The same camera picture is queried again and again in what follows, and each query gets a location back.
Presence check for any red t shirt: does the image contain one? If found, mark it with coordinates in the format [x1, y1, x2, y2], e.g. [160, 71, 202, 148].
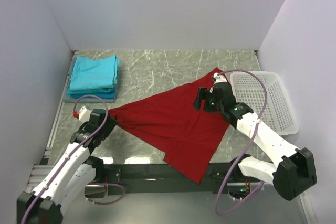
[109, 68, 229, 183]

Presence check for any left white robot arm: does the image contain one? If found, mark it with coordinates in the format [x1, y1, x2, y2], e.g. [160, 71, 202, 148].
[16, 106, 117, 223]

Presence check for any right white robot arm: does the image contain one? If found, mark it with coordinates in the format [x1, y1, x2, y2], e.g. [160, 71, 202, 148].
[194, 81, 317, 201]

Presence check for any teal folded t shirt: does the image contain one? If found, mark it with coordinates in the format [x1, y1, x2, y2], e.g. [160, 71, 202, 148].
[66, 88, 116, 99]

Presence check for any white plastic perforated basket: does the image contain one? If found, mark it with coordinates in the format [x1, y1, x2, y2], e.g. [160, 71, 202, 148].
[229, 71, 300, 136]

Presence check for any light blue folded t shirt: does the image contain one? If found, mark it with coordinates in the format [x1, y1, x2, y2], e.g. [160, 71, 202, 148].
[69, 55, 120, 91]

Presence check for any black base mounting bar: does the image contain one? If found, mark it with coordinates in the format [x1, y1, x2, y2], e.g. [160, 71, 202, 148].
[73, 163, 263, 196]

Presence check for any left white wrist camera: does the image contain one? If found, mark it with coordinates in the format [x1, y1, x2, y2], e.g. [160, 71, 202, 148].
[72, 106, 92, 123]

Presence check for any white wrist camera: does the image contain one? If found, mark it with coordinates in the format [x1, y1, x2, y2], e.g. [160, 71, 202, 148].
[213, 73, 228, 84]
[72, 106, 92, 123]

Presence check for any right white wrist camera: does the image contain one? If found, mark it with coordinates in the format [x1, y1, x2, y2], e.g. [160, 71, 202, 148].
[213, 73, 228, 84]

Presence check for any aluminium frame rail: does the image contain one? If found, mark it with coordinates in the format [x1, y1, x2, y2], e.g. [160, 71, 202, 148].
[26, 50, 90, 188]

